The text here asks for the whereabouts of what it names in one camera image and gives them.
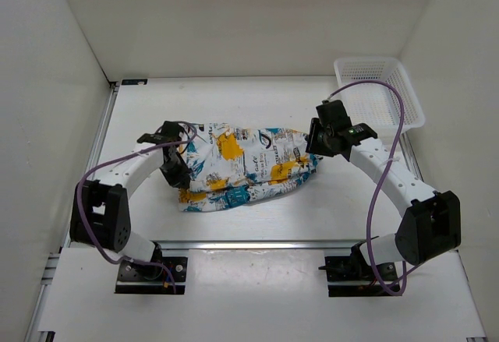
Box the white plastic mesh basket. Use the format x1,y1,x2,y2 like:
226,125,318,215
334,56,426,137

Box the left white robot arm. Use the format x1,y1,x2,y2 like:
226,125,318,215
69,121,197,280

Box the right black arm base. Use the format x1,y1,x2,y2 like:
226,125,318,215
318,238,407,298

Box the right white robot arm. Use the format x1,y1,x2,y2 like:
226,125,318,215
306,100,462,280

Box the white printed shorts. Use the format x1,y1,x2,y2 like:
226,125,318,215
179,123,322,213

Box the dark label sticker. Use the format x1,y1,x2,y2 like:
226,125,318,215
121,79,148,86

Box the aluminium rail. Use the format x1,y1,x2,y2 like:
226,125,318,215
157,240,359,250

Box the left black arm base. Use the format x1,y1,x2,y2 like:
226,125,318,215
115,254,188,295

